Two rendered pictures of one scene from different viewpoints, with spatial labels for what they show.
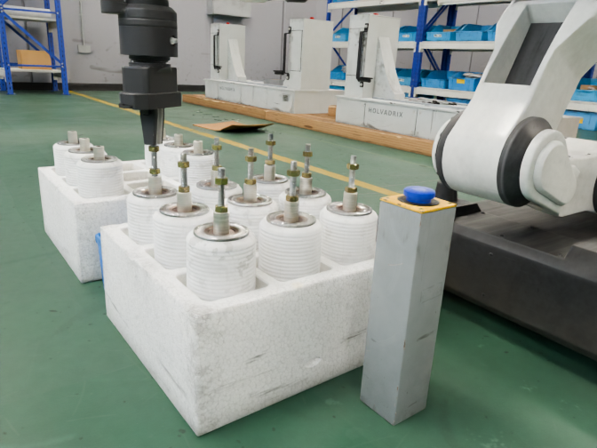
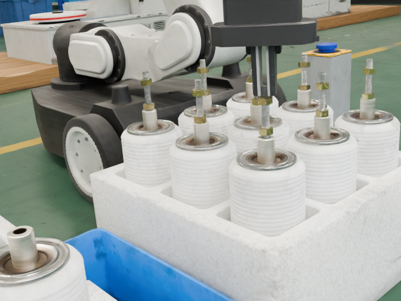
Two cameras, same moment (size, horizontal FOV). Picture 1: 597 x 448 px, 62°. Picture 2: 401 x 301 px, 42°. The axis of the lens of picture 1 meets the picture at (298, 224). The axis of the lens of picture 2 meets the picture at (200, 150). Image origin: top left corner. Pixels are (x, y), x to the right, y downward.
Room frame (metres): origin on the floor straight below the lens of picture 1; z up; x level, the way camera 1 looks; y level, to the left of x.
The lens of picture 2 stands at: (0.95, 0.86, 0.48)
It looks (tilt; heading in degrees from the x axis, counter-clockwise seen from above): 19 degrees down; 266
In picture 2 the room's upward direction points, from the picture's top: 4 degrees counter-clockwise
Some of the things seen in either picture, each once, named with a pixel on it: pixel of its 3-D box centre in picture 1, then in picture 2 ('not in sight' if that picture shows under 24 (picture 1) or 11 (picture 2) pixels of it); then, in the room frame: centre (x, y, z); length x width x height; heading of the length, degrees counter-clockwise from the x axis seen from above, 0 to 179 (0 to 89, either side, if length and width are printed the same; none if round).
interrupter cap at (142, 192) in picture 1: (155, 192); (266, 159); (0.83, 0.25, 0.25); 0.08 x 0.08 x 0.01
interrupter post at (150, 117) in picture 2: (269, 172); (150, 120); (0.97, 0.06, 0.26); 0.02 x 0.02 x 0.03
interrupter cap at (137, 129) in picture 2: (269, 179); (150, 128); (0.97, 0.06, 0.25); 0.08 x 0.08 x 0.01
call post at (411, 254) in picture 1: (404, 310); (325, 129); (0.62, -0.15, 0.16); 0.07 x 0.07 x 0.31; 38
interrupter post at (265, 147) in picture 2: (155, 185); (266, 149); (0.83, 0.25, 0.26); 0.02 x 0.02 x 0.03
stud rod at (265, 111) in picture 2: (154, 160); (265, 116); (0.83, 0.25, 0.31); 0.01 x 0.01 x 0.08
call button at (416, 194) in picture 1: (418, 196); (326, 48); (0.62, -0.15, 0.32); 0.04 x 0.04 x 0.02
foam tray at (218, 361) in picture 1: (248, 288); (260, 217); (0.81, 0.08, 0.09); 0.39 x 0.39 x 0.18; 38
